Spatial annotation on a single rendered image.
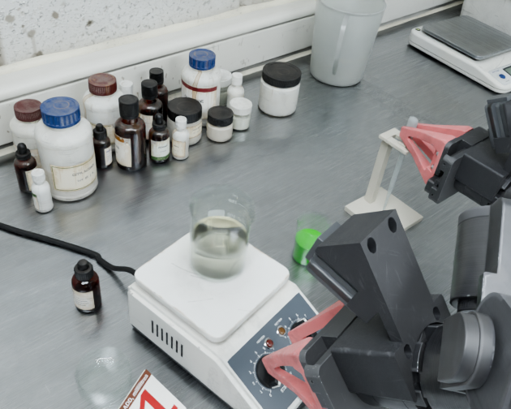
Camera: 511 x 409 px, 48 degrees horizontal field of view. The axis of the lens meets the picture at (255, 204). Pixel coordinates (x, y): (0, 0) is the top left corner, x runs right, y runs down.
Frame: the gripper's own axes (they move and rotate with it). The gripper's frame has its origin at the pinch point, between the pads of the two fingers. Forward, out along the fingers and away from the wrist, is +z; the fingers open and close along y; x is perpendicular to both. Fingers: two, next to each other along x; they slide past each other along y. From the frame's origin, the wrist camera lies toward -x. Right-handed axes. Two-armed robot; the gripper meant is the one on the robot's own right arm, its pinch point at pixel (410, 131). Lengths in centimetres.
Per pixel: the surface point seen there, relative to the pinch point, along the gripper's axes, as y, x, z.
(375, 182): 0.6, 9.4, 2.2
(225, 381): 36.4, 9.6, -10.0
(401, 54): -44, 14, 32
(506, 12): -71, 8, 26
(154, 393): 41.8, 11.4, -6.3
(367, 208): 1.7, 13.5, 1.8
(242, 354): 34.0, 7.9, -9.5
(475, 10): -71, 10, 34
